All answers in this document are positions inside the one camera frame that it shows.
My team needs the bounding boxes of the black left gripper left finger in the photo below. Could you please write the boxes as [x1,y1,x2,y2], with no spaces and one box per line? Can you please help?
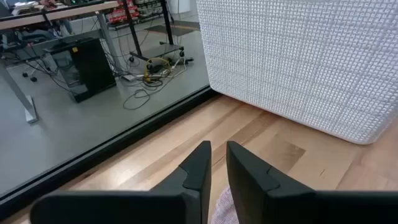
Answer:
[29,140,213,224]

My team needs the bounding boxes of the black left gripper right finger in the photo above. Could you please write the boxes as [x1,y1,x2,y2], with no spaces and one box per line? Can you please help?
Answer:
[226,140,398,224]

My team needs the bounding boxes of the pink striped garment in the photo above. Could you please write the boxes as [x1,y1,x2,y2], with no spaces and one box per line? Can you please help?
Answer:
[211,185,239,224]

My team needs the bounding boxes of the white mesh plastic basket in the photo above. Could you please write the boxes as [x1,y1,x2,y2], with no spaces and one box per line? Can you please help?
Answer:
[195,0,398,146]

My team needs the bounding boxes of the black rolling cart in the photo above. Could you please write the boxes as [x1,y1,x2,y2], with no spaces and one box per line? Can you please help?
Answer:
[121,0,186,62]

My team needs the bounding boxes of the black computer tower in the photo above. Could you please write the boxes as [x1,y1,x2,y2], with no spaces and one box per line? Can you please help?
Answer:
[43,37,118,103]

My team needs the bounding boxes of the dark floor mat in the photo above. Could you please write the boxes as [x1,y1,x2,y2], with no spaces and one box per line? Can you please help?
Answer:
[144,24,200,37]

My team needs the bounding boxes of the red boxes on shelf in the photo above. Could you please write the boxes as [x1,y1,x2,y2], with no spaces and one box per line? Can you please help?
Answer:
[107,5,139,25]

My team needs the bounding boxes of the seated person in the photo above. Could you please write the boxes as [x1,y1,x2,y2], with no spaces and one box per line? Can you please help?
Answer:
[30,0,74,41]

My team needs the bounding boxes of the wooden desk with grey legs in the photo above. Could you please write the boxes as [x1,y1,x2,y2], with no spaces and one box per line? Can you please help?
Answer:
[0,1,121,124]

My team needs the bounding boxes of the black aluminium table frame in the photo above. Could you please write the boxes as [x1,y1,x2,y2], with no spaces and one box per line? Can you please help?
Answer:
[0,85,222,220]

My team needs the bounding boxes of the black floor cable loop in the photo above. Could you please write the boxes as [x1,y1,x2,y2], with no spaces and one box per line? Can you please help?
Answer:
[123,88,152,111]

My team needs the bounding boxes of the yellow cable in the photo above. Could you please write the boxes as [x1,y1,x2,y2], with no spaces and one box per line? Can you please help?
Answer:
[143,57,172,83]

